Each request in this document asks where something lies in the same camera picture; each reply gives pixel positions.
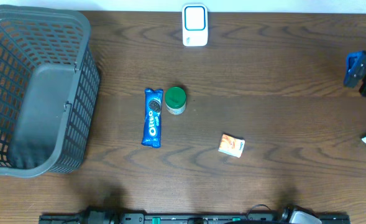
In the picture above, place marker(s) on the white barcode scanner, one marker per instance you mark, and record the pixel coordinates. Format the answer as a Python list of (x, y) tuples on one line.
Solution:
[(194, 25)]

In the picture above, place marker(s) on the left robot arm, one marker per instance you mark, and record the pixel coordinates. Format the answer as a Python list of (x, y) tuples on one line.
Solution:
[(98, 216)]

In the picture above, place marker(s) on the green lid white jar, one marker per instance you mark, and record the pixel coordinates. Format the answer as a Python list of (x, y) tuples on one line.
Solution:
[(175, 100)]

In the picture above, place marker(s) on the blue Oreo cookie pack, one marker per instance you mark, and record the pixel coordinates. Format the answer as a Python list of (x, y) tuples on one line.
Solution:
[(153, 122)]

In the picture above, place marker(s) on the grey plastic mesh basket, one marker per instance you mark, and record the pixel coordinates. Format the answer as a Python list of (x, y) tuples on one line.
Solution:
[(48, 89)]

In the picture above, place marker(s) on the orange white snack packet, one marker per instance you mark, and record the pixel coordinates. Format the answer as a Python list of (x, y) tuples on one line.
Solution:
[(231, 146)]

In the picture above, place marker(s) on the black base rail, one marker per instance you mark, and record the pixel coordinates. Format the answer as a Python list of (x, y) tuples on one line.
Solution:
[(139, 218)]

